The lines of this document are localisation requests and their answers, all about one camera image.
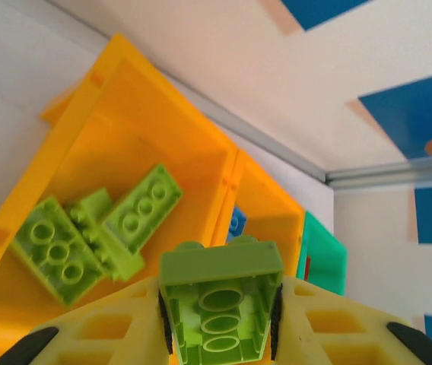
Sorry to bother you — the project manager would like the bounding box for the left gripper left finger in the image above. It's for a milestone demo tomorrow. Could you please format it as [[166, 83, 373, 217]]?
[[0, 275, 174, 365]]

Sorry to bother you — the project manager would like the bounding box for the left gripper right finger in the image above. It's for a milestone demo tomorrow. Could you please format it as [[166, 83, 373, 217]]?
[[268, 275, 432, 365]]

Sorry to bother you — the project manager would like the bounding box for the lime green lego brick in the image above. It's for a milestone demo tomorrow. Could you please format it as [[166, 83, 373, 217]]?
[[10, 196, 105, 307], [101, 163, 183, 254], [158, 235, 284, 365], [65, 188, 145, 283]]

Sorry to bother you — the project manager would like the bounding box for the blue lego brick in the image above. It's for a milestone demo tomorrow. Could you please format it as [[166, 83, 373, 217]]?
[[227, 207, 249, 244]]

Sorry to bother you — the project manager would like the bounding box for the green plastic bin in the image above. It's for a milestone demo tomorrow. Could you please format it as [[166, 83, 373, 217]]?
[[295, 211, 348, 297]]

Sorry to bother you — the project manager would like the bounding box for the yellow plastic bin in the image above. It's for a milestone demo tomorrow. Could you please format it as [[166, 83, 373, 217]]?
[[210, 150, 307, 282], [0, 33, 238, 362]]

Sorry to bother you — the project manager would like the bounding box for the aluminium frame post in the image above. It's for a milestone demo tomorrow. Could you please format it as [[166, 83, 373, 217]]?
[[324, 151, 432, 189]]

